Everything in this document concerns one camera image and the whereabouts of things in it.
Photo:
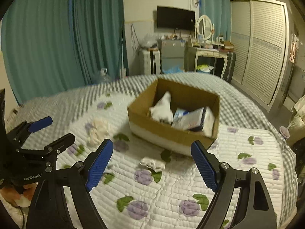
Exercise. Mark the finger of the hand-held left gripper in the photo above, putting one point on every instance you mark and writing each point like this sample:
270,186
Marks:
39,124
59,145

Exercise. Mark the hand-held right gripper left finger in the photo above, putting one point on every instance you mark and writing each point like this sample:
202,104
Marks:
100,164

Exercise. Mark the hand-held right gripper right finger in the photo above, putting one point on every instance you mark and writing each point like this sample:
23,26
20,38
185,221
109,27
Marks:
205,167

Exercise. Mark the cream fluffy cloth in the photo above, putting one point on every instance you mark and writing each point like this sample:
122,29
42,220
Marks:
100,128

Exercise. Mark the white soft packet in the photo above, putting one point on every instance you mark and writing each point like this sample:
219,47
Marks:
195,120

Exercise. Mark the white sock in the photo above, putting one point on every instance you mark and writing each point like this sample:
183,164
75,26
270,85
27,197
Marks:
152,163

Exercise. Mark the brown cardboard box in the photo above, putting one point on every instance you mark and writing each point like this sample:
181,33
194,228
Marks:
164,133

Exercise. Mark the white cloth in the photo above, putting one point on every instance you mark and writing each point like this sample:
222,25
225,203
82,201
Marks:
162,111

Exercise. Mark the person's left hand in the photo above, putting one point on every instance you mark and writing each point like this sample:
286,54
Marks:
20,194

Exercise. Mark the floral quilted bed cover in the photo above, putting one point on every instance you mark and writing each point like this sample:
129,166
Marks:
166,195

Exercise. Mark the small blue white packet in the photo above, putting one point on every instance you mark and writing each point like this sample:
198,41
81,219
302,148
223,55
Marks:
180,113

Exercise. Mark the large clear water bottle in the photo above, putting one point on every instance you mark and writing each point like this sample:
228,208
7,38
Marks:
103,77

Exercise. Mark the purple white cup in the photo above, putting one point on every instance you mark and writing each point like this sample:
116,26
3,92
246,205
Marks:
284,131

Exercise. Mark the yellow green cloth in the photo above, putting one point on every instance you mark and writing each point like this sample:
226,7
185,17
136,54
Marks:
205,68

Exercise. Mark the blue plastic bag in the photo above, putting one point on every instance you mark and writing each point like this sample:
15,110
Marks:
174,69

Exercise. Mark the dark suitcase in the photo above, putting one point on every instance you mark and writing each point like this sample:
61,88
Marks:
230,66

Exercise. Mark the cream bag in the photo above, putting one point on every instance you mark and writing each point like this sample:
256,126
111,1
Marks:
297,121

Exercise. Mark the white drawer cabinet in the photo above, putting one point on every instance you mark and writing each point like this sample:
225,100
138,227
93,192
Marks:
149,62

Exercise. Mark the white dressing table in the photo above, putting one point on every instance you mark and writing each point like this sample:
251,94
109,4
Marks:
207,52

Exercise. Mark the grey mini fridge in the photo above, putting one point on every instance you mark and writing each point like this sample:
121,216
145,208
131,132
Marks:
171,54

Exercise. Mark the white louvred wardrobe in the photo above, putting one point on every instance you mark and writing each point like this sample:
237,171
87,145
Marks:
262,47

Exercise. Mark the clear plastic bag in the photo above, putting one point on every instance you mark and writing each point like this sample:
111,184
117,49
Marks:
149,40

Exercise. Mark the oval white vanity mirror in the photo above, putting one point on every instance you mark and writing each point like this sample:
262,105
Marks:
204,26

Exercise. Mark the pink hanging cloth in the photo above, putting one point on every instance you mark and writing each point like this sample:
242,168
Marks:
293,50

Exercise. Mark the narrow teal curtain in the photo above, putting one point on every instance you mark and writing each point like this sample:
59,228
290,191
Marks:
214,0

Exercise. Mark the black wall television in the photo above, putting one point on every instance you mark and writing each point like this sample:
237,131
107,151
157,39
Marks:
175,18

